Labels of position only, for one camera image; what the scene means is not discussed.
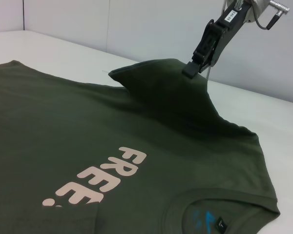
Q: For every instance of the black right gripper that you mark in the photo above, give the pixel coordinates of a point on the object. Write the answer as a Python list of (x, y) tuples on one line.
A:
[(239, 17)]

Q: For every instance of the dark green FREE t-shirt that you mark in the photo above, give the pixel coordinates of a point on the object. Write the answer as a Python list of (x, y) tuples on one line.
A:
[(88, 109)]

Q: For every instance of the white numbered label sticker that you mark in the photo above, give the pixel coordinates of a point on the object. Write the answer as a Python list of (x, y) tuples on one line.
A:
[(229, 16)]

